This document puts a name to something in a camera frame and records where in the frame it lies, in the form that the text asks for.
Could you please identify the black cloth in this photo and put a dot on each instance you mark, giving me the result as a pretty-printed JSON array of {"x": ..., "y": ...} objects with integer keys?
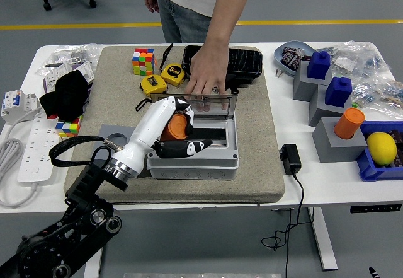
[{"x": 67, "y": 93}]

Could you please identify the blue plastic block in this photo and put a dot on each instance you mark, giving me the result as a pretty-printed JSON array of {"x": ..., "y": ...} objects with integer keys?
[
  {"x": 337, "y": 93},
  {"x": 318, "y": 67}
]

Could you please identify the multicolour puzzle cube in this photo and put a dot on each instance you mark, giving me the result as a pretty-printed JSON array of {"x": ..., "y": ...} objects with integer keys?
[
  {"x": 67, "y": 128},
  {"x": 143, "y": 62}
]

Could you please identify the grey cube holder with hole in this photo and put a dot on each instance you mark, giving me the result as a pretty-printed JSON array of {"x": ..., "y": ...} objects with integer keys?
[
  {"x": 108, "y": 130},
  {"x": 337, "y": 152}
]

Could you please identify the person's left forearm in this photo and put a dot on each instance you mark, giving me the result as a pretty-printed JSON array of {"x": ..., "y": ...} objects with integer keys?
[{"x": 226, "y": 19}]

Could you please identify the black table control panel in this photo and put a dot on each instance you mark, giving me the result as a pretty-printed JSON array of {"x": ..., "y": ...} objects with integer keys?
[{"x": 376, "y": 209}]

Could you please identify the yellow lemon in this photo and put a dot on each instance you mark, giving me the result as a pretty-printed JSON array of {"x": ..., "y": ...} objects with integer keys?
[{"x": 381, "y": 148}]

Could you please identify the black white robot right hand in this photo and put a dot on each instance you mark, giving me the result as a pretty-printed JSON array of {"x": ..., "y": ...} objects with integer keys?
[{"x": 374, "y": 273}]

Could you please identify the blue storage bin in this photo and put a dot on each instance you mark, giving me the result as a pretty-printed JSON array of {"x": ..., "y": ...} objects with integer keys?
[{"x": 366, "y": 167}]

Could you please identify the person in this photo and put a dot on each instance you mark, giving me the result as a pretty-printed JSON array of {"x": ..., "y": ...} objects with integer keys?
[{"x": 189, "y": 0}]

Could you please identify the person's left hand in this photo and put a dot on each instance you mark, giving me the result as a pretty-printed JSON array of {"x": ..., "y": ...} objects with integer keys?
[{"x": 207, "y": 70}]

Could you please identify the white circuit breaker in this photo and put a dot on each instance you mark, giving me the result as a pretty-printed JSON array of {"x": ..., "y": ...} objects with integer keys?
[{"x": 20, "y": 104}]

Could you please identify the yellow tape measure black label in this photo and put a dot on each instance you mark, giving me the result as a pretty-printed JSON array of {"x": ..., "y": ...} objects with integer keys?
[{"x": 172, "y": 74}]

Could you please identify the orange cylinder battery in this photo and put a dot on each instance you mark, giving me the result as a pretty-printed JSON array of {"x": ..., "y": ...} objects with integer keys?
[
  {"x": 348, "y": 123},
  {"x": 174, "y": 128}
]

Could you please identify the small metal screw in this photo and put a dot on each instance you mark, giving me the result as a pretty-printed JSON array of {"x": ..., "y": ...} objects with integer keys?
[{"x": 278, "y": 73}]

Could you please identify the white wall socket plate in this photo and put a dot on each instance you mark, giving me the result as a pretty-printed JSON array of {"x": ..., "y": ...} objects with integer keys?
[{"x": 83, "y": 70}]

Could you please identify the black plastic tray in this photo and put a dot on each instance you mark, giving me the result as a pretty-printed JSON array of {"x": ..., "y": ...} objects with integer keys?
[{"x": 245, "y": 60}]

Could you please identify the grey-brown mat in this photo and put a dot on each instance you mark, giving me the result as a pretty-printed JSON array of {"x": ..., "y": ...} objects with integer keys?
[{"x": 252, "y": 117}]

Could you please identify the white power strip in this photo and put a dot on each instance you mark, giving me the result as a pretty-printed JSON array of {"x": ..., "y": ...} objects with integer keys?
[{"x": 39, "y": 152}]

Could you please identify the grey plastic enclosure box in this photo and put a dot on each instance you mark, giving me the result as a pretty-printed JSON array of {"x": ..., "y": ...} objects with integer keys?
[{"x": 192, "y": 171}]

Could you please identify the white table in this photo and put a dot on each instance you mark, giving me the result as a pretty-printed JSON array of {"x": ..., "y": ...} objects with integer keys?
[{"x": 315, "y": 189}]

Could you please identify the grey block holder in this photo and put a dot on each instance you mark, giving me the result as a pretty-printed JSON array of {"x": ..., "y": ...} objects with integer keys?
[
  {"x": 318, "y": 111},
  {"x": 303, "y": 85}
]

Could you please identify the small green piece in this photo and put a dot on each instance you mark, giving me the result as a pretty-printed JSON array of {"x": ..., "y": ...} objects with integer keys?
[{"x": 355, "y": 104}]

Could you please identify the dark capacitor bundle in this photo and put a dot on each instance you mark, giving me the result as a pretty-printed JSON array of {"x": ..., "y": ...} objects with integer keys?
[
  {"x": 291, "y": 59},
  {"x": 397, "y": 139}
]

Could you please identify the pale blue dish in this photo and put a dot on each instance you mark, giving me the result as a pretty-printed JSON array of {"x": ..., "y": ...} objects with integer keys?
[{"x": 278, "y": 56}]

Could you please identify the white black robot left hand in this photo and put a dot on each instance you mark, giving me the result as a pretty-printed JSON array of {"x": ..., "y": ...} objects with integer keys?
[{"x": 151, "y": 126}]

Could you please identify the clear bag of parts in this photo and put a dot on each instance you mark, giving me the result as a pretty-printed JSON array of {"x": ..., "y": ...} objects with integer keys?
[
  {"x": 359, "y": 59},
  {"x": 378, "y": 93},
  {"x": 69, "y": 54}
]

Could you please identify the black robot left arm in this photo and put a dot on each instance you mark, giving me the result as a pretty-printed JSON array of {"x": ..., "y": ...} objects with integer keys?
[{"x": 85, "y": 202}]

